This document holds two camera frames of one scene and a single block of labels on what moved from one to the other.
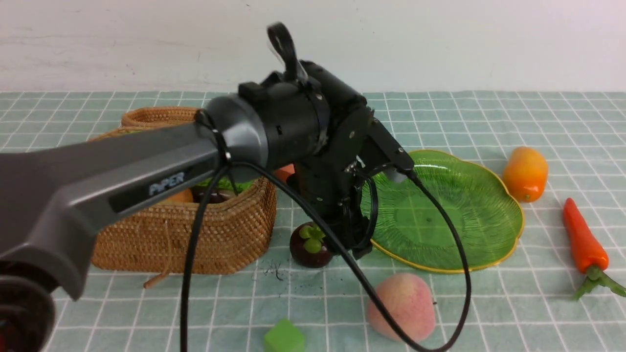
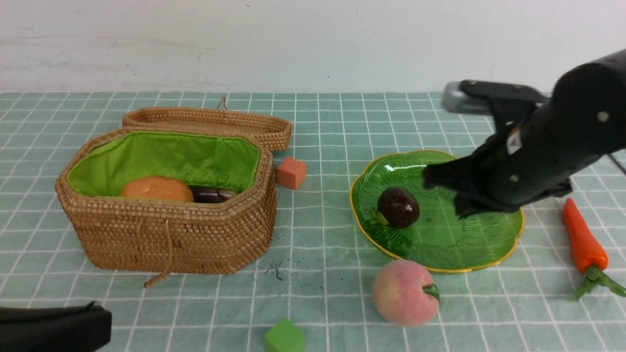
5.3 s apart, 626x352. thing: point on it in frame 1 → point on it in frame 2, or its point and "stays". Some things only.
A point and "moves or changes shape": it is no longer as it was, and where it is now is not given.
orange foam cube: [282, 173] stays
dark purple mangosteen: [309, 247] → [398, 207]
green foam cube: [284, 337] stays
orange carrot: [590, 255] stays
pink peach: [409, 300] moves or changes shape
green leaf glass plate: [412, 228] stays
